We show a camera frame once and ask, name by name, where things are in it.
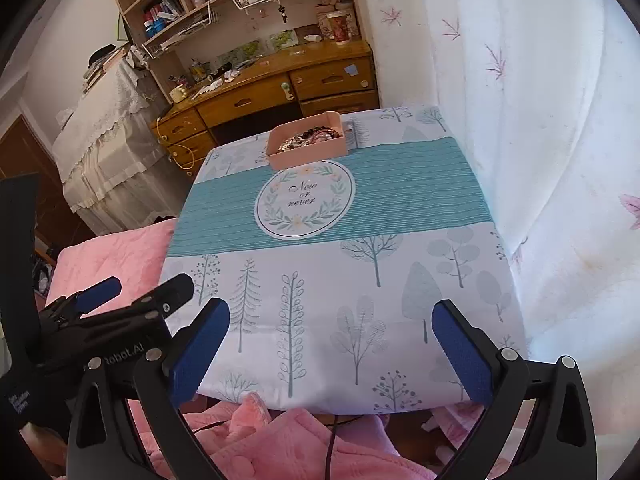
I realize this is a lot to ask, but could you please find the white floral curtain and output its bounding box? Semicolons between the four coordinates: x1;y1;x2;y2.
358;0;639;478

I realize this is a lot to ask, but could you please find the pink quilt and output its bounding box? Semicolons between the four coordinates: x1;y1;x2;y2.
44;218;511;480

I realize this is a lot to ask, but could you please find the white mug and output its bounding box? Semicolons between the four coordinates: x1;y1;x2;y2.
169;84;189;104

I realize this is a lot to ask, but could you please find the yellow cable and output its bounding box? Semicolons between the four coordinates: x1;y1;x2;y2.
155;116;202;172

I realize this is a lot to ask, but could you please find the pink paper tray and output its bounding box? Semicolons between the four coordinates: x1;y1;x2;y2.
266;110;348;171

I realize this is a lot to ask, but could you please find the tree print tablecloth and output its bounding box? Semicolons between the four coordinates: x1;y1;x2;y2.
162;106;525;414

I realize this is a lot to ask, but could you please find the red patterned cup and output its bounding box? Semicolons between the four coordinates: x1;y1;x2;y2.
326;11;350;44

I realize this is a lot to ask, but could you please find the wooden desk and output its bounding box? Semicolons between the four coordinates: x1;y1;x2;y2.
150;40;380;179

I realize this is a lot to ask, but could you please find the wooden bookshelf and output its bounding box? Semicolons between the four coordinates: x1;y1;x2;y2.
115;0;360;96

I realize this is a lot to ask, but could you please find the white lace cover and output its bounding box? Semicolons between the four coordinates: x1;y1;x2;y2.
53;60;191;235

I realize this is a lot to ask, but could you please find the black cable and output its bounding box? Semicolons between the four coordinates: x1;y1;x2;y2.
192;414;362;480

